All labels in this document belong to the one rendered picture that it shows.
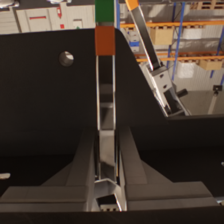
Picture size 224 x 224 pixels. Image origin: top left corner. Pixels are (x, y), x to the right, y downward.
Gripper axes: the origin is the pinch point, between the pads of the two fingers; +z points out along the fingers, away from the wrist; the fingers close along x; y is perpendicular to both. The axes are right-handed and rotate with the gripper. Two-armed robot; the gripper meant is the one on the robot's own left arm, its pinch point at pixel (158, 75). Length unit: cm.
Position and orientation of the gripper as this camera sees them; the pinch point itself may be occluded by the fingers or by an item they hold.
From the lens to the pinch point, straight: 29.3
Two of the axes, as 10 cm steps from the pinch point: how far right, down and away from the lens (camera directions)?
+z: -4.5, -5.8, -6.8
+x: 1.5, 7.0, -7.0
